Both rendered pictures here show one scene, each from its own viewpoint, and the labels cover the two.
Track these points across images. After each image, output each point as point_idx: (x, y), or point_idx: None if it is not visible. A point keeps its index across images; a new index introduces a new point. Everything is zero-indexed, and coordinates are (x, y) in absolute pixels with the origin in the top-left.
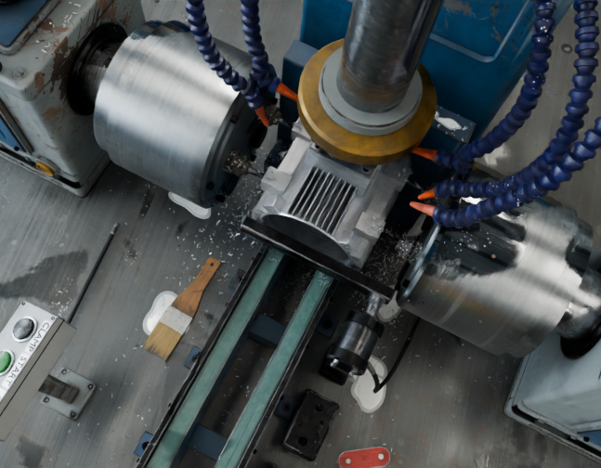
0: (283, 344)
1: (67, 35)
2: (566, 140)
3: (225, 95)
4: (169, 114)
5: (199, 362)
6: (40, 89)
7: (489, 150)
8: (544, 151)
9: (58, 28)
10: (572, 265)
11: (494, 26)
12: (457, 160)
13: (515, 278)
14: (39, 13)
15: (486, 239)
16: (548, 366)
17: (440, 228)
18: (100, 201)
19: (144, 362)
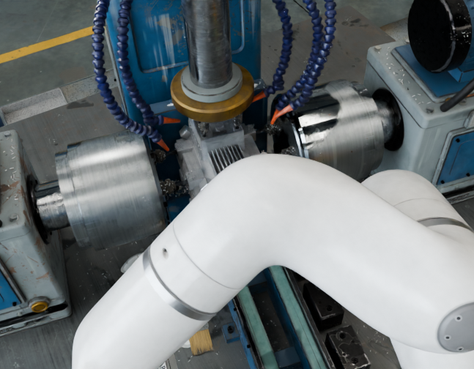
0: (272, 266)
1: (20, 184)
2: (319, 20)
3: (138, 146)
4: (116, 177)
5: (240, 310)
6: (28, 222)
7: (287, 65)
8: (313, 35)
9: (12, 184)
10: (362, 94)
11: (233, 28)
12: (276, 84)
13: (346, 116)
14: None
15: (319, 110)
16: (395, 166)
17: (296, 122)
18: (84, 309)
19: (202, 362)
